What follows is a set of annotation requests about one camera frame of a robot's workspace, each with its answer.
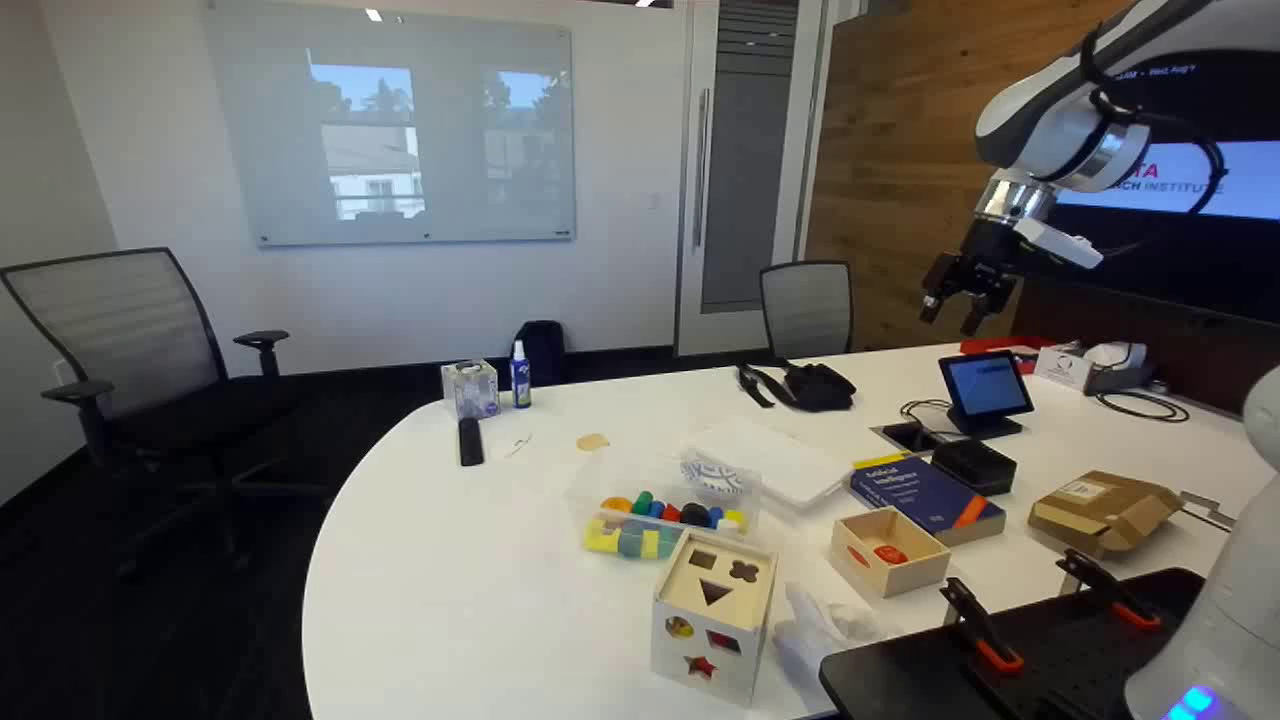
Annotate yellow arch block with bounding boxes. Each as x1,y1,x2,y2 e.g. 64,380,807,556
580,515,629,563

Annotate glass whiteboard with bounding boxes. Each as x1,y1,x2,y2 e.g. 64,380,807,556
200,0,580,255

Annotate black orange clamp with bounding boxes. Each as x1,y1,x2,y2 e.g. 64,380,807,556
937,572,1030,679
1052,545,1164,634

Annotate blue book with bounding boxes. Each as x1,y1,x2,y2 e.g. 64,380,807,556
845,453,1010,546

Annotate flat black phone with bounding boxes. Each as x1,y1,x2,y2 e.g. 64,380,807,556
876,417,941,454

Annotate red flat object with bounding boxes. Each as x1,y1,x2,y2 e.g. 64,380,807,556
957,333,1044,364

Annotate black remote control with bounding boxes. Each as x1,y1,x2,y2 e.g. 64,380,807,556
450,410,487,473

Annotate brown cardboard box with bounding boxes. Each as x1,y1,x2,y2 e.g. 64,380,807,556
1025,464,1189,560

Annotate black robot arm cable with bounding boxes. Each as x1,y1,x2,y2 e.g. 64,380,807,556
1075,19,1232,222

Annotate wooden shape sorter box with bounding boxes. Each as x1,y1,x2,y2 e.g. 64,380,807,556
647,528,781,706

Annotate large black mesh office chair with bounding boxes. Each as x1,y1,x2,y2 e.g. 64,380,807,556
0,243,329,572

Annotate small grey mesh office chair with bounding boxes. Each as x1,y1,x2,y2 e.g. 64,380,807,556
756,255,856,364

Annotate black coiled cable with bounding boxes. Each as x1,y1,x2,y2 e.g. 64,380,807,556
1095,384,1197,426

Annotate small black box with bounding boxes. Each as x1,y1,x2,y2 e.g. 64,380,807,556
926,434,1025,500

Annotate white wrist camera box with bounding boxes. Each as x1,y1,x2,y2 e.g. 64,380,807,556
1020,217,1106,271

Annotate blue patterned paper bowl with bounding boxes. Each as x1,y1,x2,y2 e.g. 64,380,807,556
677,448,762,507

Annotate black robot mounting board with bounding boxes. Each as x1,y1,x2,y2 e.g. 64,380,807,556
815,563,1213,720

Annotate black bag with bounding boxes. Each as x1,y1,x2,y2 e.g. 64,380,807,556
508,317,573,393

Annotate clear plastic box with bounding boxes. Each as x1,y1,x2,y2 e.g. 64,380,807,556
568,443,769,567

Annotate open small wooden box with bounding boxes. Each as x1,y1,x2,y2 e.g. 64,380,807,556
823,505,957,605

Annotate white door with glass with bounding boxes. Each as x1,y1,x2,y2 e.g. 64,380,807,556
670,0,832,359

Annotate blue spray bottle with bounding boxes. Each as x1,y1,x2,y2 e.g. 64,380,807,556
503,334,535,410

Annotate wall television screen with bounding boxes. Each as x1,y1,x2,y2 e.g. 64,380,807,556
1044,49,1280,328

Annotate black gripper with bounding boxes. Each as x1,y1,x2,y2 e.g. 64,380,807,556
917,217,1030,338

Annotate black tablet on stand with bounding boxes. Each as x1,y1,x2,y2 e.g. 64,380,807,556
931,349,1038,443

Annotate white grey device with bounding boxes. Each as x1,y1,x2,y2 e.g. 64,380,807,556
1075,334,1157,400

